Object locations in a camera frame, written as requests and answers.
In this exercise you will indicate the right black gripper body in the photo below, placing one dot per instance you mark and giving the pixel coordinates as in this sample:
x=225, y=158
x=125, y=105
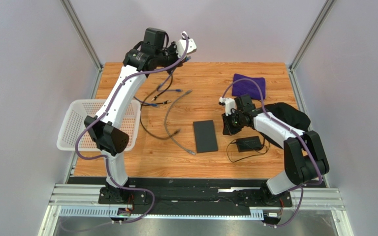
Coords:
x=227, y=124

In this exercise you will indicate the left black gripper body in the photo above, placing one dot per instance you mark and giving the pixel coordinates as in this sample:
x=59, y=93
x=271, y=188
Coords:
x=170, y=56

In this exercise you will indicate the black network switch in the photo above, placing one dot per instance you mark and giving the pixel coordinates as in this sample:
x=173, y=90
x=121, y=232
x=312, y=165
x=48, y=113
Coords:
x=205, y=136

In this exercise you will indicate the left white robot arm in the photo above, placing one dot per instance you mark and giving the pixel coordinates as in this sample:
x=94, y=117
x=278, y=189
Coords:
x=154, y=54

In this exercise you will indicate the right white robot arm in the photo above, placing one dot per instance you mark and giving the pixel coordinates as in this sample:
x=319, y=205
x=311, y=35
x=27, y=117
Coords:
x=305, y=160

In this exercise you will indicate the black power adapter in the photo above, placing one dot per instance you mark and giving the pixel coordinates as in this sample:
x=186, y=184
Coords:
x=252, y=143

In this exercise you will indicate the purple cloth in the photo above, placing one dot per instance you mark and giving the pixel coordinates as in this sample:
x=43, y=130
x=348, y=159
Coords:
x=246, y=87

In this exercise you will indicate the black round cap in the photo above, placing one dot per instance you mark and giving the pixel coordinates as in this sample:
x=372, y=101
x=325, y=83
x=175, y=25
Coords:
x=289, y=115

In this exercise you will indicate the white plastic basket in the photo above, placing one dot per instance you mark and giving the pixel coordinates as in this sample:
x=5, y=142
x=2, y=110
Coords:
x=73, y=122

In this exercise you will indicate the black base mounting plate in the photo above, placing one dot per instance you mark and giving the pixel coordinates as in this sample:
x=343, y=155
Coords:
x=187, y=196

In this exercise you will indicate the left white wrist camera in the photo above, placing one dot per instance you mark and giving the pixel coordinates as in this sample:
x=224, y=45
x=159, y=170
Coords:
x=185, y=46

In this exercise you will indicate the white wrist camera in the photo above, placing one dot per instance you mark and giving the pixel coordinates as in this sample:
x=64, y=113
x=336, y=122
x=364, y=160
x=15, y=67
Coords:
x=229, y=105
x=185, y=46

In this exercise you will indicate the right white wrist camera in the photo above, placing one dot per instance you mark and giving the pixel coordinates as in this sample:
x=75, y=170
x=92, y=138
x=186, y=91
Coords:
x=229, y=105

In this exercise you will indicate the aluminium frame rail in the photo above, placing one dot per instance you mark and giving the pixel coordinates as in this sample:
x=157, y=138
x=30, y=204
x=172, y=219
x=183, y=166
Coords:
x=82, y=200

